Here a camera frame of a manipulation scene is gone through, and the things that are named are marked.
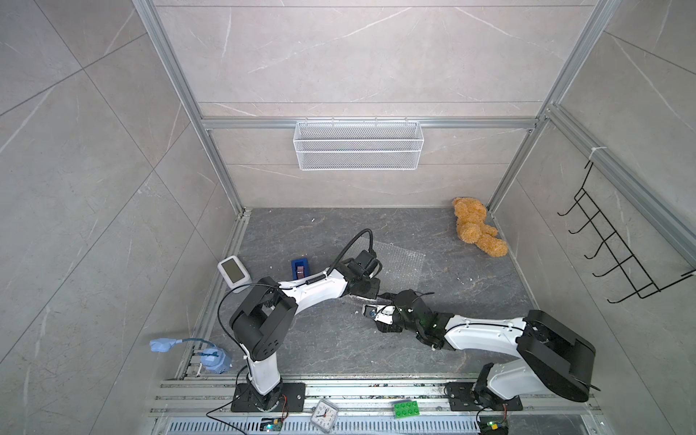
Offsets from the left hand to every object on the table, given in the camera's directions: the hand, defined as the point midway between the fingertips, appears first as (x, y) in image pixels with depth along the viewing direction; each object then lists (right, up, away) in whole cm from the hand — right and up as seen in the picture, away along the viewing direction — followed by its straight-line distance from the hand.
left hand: (379, 287), depth 90 cm
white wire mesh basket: (-7, +51, +11) cm, 53 cm away
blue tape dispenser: (-27, +6, +3) cm, 28 cm away
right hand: (0, -4, -4) cm, 6 cm away
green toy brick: (+5, -27, -21) cm, 35 cm away
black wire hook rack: (+57, +12, -25) cm, 63 cm away
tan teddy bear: (+39, +25, +17) cm, 50 cm away
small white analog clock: (-16, -29, -21) cm, 39 cm away
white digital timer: (-51, +4, +5) cm, 51 cm away
